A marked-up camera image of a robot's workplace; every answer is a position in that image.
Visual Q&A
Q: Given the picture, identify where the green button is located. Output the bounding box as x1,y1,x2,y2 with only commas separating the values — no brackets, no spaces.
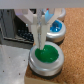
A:
27,41,65,77

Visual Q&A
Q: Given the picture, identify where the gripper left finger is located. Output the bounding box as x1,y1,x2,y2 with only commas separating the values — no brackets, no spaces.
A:
14,8,43,50

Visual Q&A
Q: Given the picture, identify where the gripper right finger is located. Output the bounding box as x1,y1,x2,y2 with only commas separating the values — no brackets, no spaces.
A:
39,8,56,49

